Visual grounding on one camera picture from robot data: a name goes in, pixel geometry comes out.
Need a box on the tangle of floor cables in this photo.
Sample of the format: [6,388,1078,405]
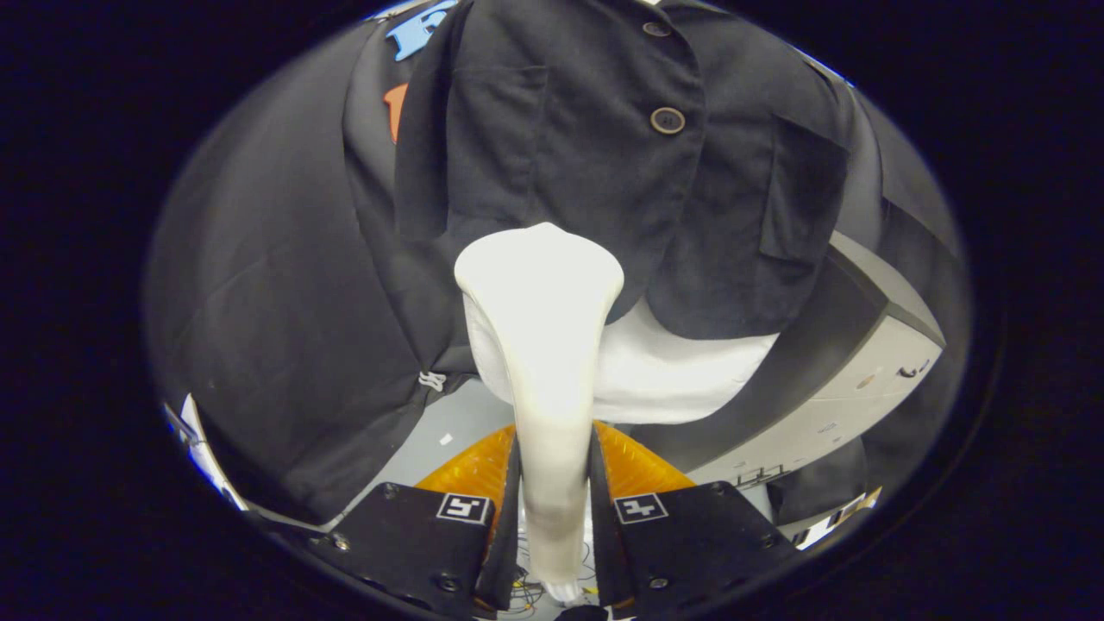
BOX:
[505,535,605,615]

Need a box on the grey cabinet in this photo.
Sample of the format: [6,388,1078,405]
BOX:
[630,231,947,488]

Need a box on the black backdrop cloth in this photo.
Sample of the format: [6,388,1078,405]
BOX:
[147,0,967,527]

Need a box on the black suit jacket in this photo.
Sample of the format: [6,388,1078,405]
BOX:
[343,0,863,389]

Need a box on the white garment steamer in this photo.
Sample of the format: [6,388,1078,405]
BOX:
[455,222,624,605]

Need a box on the blue and white floor item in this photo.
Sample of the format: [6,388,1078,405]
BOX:
[164,392,247,510]

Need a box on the white mannequin torso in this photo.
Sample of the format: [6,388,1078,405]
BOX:
[466,293,781,425]

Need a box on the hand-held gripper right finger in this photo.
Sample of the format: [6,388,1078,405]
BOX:
[591,420,799,618]

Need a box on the white and black floor item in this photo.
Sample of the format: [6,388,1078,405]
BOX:
[789,486,882,550]

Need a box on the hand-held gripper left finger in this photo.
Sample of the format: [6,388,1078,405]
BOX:
[309,423,520,620]

